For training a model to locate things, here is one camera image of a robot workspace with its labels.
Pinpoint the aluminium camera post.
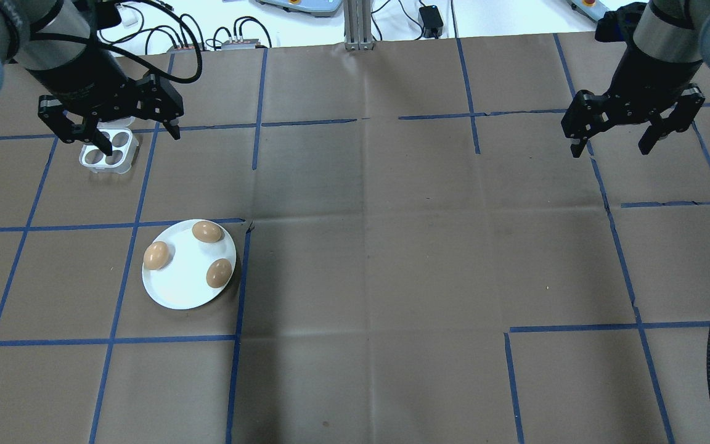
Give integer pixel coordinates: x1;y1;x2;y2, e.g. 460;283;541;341
344;0;373;51

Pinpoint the white round plate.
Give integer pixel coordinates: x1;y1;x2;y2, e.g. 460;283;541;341
141;220;237;311

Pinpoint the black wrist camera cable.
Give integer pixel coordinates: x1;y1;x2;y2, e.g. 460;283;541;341
93;0;203;84

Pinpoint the black desk cable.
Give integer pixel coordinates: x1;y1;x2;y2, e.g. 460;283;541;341
370;0;422;41
232;17;273;49

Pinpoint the black power adapter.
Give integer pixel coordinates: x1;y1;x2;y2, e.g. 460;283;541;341
420;5;444;38

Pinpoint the clear plastic egg box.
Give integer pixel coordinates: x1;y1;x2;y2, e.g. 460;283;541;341
79;117;141;176

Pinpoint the blue grey teach pendant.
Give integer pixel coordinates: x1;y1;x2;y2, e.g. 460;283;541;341
568;0;608;22
256;0;343;18

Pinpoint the brown egg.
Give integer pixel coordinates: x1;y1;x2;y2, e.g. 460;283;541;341
192;220;222;244
144;241;171;270
206;258;233;289

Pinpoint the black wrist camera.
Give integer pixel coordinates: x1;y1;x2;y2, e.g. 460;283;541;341
92;0;123;29

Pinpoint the dark wrist camera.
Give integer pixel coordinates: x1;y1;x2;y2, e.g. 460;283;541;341
595;3;639;44

